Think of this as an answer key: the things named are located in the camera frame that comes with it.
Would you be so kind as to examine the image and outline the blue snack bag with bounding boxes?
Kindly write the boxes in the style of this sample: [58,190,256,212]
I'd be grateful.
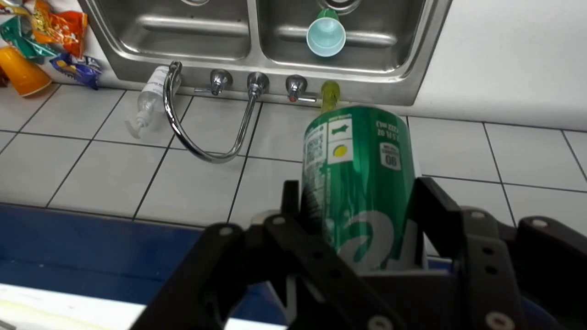
[47,53,106,89]

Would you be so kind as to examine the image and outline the orange snack bag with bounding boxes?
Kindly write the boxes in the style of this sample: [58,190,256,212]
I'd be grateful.
[33,0,90,60]

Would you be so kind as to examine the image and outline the chrome faucet handle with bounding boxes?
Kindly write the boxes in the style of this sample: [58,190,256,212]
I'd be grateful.
[209,67,234,97]
[284,73,321,104]

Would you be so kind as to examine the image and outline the blue wall cabinet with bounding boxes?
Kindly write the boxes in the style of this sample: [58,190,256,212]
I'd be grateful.
[0,203,587,330]

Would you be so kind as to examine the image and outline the green soda can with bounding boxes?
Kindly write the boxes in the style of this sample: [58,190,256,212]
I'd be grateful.
[300,104,423,271]

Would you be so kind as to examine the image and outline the green snack bag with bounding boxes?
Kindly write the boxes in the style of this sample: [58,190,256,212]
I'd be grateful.
[0,14,47,62]

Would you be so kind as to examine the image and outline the stainless steel double sink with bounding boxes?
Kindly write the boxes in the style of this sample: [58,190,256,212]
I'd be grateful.
[79,0,455,106]

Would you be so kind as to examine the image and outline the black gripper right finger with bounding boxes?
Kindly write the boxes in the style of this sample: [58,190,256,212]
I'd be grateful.
[409,175,587,330]

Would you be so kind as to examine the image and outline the orange plastic cup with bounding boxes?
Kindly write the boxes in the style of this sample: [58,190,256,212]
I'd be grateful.
[0,43,53,98]

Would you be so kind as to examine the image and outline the chrome gooseneck faucet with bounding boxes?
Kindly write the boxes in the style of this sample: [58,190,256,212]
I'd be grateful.
[163,60,271,164]

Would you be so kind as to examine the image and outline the yellow-green dish soap bottle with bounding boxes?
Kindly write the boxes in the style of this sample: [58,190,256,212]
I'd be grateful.
[319,78,341,115]

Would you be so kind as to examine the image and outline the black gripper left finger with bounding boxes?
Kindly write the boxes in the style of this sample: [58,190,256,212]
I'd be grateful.
[130,179,400,330]

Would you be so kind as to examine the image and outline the green plastic cup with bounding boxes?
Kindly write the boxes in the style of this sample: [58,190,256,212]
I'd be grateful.
[304,7,348,58]

